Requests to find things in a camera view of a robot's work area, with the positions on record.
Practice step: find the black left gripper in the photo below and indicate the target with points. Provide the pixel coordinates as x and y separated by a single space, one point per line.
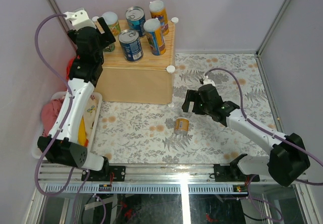
106 35

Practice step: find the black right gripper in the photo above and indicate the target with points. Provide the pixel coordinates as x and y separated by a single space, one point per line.
193 96

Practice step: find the short green can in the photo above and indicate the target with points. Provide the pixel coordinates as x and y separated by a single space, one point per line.
109 48

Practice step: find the short yellow can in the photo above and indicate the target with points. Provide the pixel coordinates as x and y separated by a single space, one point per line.
111 19

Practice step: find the blue soup can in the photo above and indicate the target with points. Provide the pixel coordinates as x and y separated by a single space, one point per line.
135 17

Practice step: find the tall blue vegetable can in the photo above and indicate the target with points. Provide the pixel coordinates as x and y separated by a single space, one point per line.
155 36

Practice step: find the tall yellow lidded can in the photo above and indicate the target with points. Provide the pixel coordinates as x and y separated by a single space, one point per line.
158 10

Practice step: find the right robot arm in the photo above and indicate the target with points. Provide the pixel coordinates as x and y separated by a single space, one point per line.
285 160

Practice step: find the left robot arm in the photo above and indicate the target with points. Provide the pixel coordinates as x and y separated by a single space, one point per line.
61 145

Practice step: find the wooden storage box counter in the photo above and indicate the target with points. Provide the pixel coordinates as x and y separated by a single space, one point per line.
144 81

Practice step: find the white corner connector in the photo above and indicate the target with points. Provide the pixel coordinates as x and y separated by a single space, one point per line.
170 69

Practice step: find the red cloth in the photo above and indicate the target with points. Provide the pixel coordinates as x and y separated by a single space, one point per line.
49 115

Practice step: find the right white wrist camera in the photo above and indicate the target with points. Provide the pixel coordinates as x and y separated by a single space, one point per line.
206 80

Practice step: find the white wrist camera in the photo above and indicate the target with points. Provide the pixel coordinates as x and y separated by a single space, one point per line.
206 80
79 19

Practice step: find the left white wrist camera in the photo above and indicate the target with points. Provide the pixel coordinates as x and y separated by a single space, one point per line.
79 19

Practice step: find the aluminium mounting rail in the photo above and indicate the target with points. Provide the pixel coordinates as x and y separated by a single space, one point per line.
148 178

